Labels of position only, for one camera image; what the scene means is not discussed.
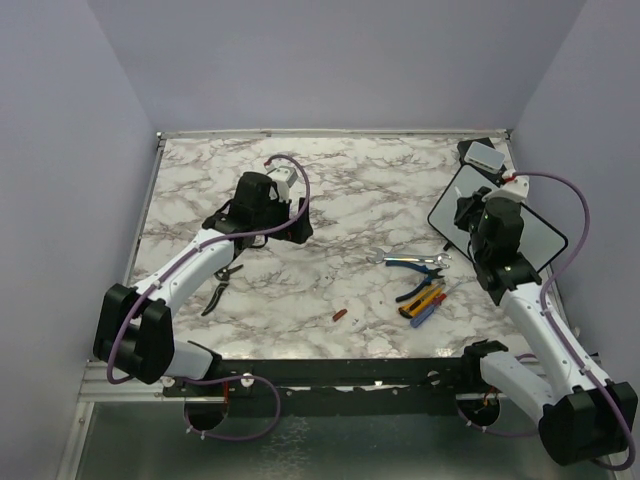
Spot red marker cap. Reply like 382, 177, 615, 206
332, 309, 347, 322

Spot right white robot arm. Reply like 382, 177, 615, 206
454, 187, 638, 470

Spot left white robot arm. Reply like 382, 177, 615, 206
93, 166, 313, 395

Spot black framed whiteboard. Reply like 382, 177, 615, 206
427, 165, 569, 272

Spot silver open-end wrench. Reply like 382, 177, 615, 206
366, 247, 452, 269

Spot red blue screwdriver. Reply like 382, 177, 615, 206
410, 280, 464, 328

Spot yellow utility knife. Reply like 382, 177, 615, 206
398, 280, 445, 319

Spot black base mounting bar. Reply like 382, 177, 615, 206
162, 339, 516, 419

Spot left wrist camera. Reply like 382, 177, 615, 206
266, 166, 298, 203

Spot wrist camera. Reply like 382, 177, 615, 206
483, 169, 530, 203
266, 166, 298, 203

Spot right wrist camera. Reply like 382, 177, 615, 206
483, 169, 530, 203

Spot white network switch box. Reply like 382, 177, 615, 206
463, 141, 505, 174

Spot blue handled pliers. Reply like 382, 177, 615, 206
384, 257, 446, 304

